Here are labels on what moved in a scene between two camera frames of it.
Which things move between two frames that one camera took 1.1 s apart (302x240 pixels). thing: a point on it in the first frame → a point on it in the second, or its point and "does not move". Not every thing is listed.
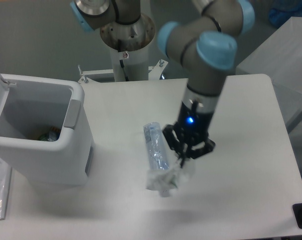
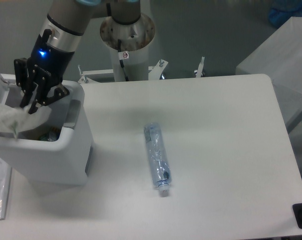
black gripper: (193, 124) → (52, 64)
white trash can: (41, 129) does not move
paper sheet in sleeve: (1, 177) does not move
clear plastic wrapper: (167, 182) → (8, 121)
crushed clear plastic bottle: (156, 148) does not move
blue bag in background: (282, 10) does not move
